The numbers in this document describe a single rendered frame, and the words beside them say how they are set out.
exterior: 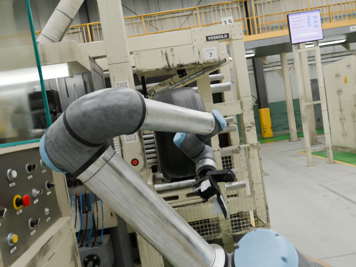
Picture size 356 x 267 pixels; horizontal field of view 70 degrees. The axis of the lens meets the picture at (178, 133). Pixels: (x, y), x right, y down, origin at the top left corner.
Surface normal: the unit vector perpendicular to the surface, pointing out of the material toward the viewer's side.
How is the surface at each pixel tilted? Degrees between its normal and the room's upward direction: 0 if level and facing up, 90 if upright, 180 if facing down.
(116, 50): 90
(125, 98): 67
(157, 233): 99
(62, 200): 90
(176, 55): 90
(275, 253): 38
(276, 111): 90
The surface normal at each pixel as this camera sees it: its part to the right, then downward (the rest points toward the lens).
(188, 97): -0.06, -0.67
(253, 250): -0.62, -0.69
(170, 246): 0.09, 0.20
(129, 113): 0.64, 0.08
